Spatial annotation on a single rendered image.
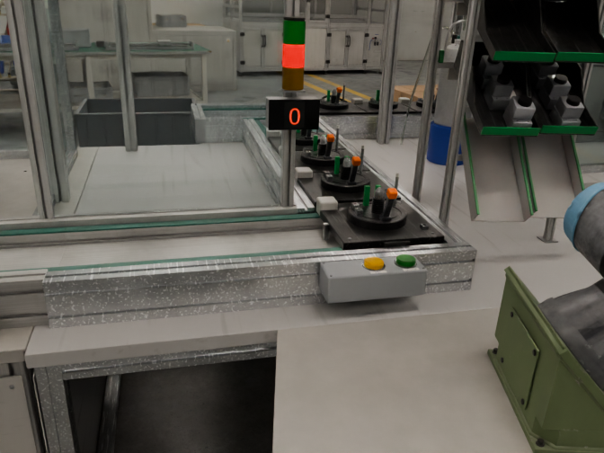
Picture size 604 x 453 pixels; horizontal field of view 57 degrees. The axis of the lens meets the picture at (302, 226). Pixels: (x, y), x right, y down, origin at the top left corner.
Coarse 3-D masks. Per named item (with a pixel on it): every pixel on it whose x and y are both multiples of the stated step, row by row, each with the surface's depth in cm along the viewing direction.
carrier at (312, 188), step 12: (336, 156) 159; (348, 156) 159; (360, 156) 159; (300, 168) 164; (336, 168) 159; (348, 168) 154; (360, 168) 160; (300, 180) 160; (312, 180) 161; (324, 180) 155; (336, 180) 155; (348, 180) 153; (360, 180) 156; (372, 180) 163; (312, 192) 151; (324, 192) 151; (336, 192) 152; (348, 192) 151; (360, 192) 152; (372, 192) 153; (384, 192) 153
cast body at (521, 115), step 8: (512, 96) 125; (520, 96) 123; (512, 104) 124; (520, 104) 123; (528, 104) 122; (504, 112) 129; (512, 112) 124; (520, 112) 123; (528, 112) 123; (512, 120) 124; (520, 120) 124; (528, 120) 124
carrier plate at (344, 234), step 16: (336, 224) 131; (352, 224) 132; (416, 224) 133; (336, 240) 127; (352, 240) 123; (368, 240) 124; (384, 240) 124; (400, 240) 125; (416, 240) 126; (432, 240) 127
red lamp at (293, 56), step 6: (288, 48) 124; (294, 48) 124; (300, 48) 125; (282, 54) 127; (288, 54) 125; (294, 54) 125; (300, 54) 125; (282, 60) 127; (288, 60) 125; (294, 60) 125; (300, 60) 126; (282, 66) 127; (288, 66) 126; (294, 66) 126; (300, 66) 126
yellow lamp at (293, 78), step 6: (282, 72) 128; (288, 72) 126; (294, 72) 126; (300, 72) 127; (282, 78) 128; (288, 78) 127; (294, 78) 127; (300, 78) 127; (282, 84) 129; (288, 84) 127; (294, 84) 127; (300, 84) 128; (294, 90) 128
